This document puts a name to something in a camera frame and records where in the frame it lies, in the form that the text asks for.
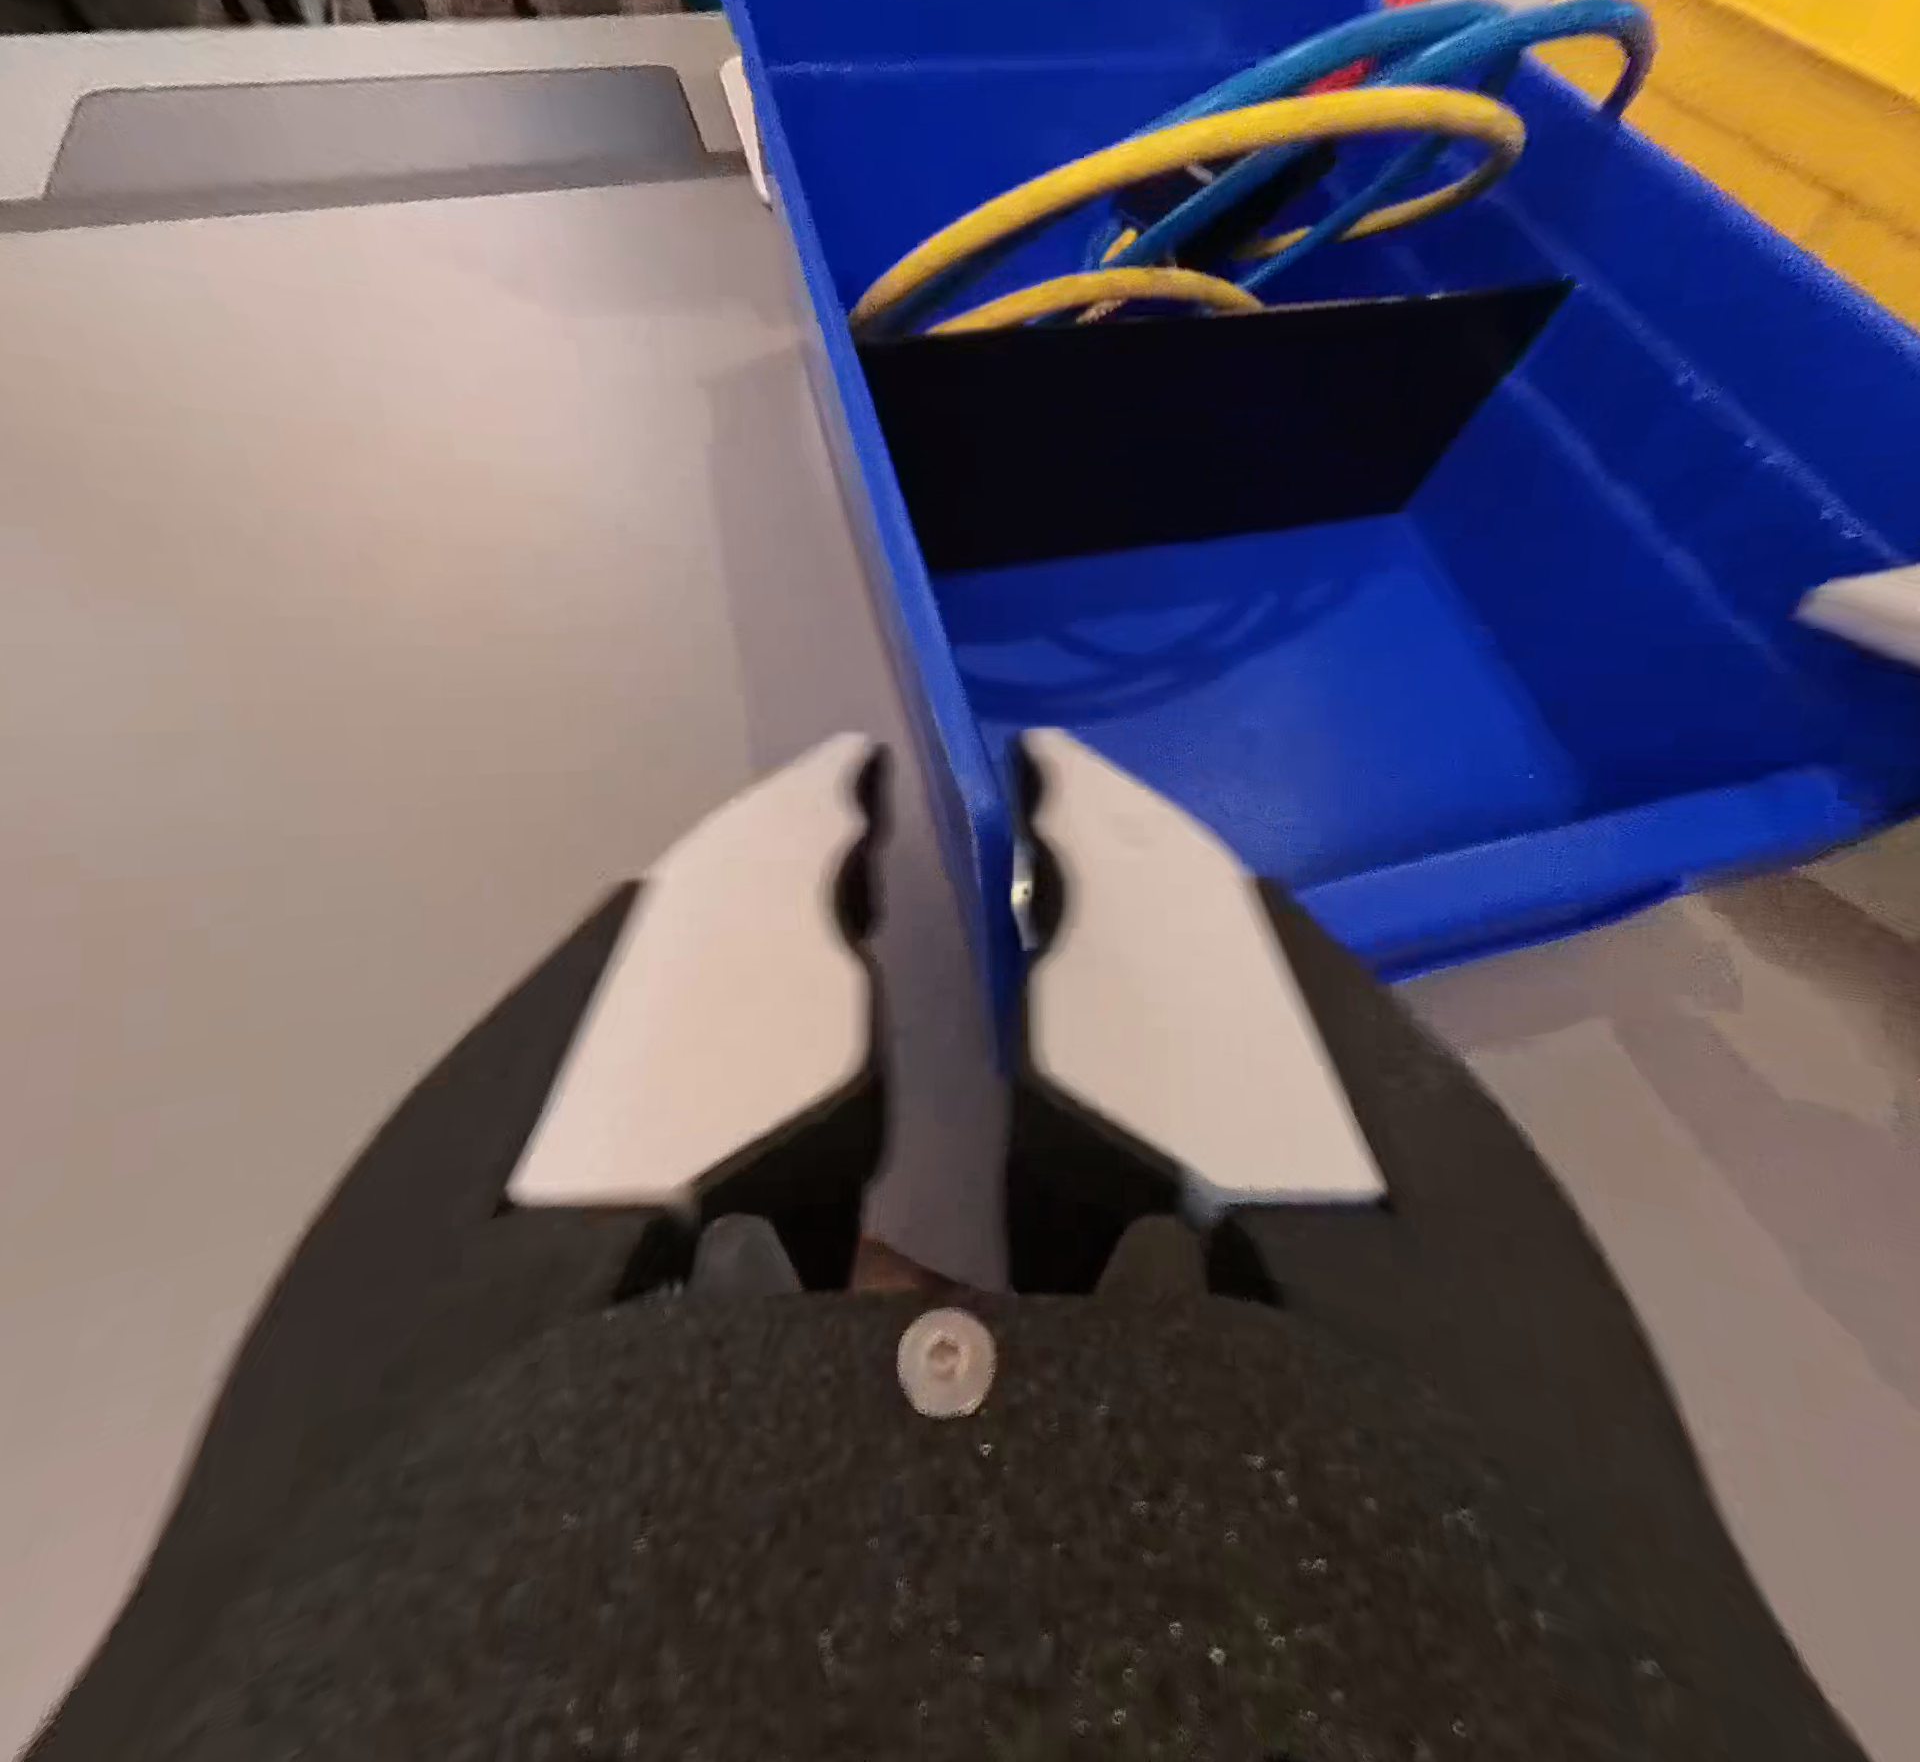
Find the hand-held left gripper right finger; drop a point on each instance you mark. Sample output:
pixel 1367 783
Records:
pixel 1187 1030

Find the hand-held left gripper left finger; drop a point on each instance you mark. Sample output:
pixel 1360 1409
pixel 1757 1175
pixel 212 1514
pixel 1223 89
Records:
pixel 723 1030

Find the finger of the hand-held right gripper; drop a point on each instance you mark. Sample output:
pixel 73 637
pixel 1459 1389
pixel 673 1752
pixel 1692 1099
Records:
pixel 1875 614

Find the blue plastic bin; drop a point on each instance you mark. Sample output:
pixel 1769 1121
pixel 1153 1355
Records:
pixel 1278 695

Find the yellow plastic bin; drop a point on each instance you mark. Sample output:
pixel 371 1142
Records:
pixel 1769 35

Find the small black bin divider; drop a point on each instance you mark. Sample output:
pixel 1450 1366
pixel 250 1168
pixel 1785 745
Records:
pixel 1173 424

